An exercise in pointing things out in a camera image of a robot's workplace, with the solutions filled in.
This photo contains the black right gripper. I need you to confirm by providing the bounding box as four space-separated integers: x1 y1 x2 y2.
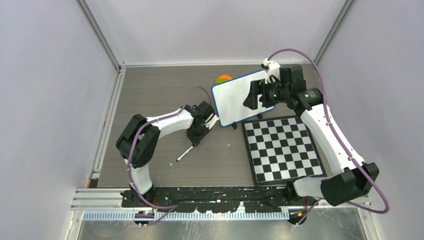
243 76 290 110

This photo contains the black white marker pen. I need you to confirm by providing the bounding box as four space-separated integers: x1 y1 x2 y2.
176 146 194 162

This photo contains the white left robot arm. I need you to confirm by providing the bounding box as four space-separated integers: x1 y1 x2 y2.
115 101 219 207

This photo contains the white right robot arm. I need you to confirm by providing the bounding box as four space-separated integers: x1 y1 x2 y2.
243 64 380 206

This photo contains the blue framed whiteboard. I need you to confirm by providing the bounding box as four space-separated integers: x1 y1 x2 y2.
211 70 274 127

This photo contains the orange green round object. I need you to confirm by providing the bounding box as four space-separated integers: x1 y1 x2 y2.
215 75 233 84

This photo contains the black white checkerboard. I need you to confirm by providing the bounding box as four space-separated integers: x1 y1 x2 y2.
241 116 327 186

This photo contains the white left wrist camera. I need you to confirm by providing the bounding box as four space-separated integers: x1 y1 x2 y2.
203 112 220 130

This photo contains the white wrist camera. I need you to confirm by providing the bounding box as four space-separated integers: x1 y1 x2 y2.
261 59 281 85
203 112 220 130

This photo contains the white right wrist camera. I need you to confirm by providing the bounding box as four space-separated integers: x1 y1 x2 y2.
261 59 281 85

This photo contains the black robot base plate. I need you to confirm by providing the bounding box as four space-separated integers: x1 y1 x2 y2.
120 186 319 215

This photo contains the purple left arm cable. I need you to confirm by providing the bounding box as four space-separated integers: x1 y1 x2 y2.
126 86 213 226

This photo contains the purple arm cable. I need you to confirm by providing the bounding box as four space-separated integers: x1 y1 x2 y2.
126 86 213 226
266 48 391 227

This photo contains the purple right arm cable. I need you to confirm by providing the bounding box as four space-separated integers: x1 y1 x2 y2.
266 48 391 227

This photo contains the aluminium left frame post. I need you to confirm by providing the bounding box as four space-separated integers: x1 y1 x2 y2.
76 0 125 70

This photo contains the aluminium frame post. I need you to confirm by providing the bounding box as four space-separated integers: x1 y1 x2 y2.
76 0 125 70
314 0 356 65

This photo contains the aluminium front frame rail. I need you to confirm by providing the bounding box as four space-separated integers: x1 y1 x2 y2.
70 188 373 222

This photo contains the aluminium right frame post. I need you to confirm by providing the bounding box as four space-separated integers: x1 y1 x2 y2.
314 0 356 65

